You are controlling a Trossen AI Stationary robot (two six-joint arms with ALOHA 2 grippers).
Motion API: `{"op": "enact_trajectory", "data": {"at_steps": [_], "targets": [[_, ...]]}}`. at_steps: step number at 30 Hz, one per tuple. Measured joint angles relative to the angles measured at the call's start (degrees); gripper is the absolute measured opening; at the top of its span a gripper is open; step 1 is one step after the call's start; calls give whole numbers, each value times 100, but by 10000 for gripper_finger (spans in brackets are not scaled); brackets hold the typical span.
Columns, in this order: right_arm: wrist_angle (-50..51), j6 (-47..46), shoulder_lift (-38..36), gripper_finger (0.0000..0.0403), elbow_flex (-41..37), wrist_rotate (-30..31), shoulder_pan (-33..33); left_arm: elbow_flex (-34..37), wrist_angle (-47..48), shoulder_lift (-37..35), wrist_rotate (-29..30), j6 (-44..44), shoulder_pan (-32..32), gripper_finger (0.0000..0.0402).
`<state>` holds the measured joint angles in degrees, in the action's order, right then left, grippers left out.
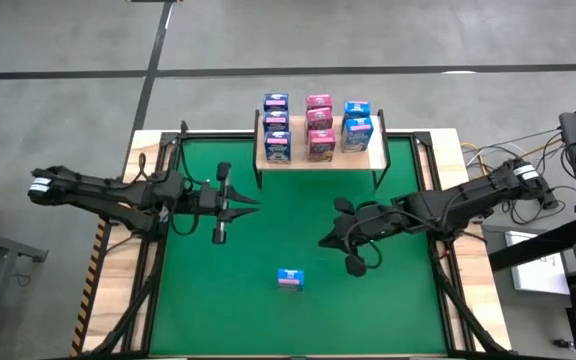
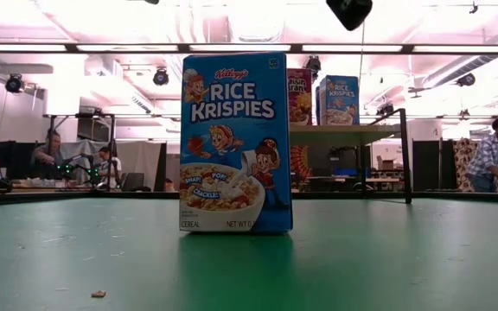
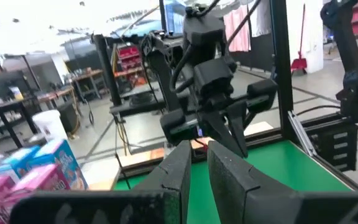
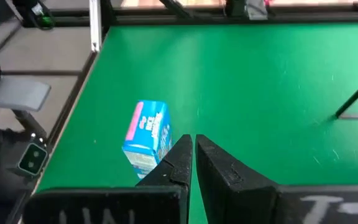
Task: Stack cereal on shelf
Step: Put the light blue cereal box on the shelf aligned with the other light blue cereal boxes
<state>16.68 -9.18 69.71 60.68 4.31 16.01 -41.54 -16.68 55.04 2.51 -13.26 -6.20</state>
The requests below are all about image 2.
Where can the brown patterned fabric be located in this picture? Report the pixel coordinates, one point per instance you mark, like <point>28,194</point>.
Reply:
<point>463,164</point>

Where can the orange patterned fabric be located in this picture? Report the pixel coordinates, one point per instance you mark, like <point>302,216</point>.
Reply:
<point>301,162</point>

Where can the black ceiling spotlight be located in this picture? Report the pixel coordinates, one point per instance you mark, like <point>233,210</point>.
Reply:
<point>314,63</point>
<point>161,77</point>
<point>465,79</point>
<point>14,83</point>

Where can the black room divider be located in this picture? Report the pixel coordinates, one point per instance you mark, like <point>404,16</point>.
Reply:
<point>430,164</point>

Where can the black metal rig frame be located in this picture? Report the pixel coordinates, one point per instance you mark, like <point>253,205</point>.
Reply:
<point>37,196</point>

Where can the cardboard box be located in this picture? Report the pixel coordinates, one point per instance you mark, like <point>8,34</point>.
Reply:
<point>386,163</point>

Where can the pink Raisin Bran box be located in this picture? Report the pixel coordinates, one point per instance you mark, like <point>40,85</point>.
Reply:
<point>299,103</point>

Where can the dark monitor row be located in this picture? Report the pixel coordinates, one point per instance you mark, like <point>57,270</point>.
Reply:
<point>11,160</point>

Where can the light blue Rice Krispies box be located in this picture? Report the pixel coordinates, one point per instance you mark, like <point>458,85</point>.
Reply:
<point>317,108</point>
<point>236,142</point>
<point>340,101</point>

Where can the wooden shelf black frame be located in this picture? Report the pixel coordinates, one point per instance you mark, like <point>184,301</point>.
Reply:
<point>340,134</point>

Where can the small brown crumb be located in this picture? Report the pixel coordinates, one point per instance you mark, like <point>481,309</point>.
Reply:
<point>98,294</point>

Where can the green table mat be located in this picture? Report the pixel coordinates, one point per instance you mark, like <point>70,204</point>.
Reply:
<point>361,259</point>

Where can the person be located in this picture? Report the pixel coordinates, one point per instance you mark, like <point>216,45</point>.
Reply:
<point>491,155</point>
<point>108,166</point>
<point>50,151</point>

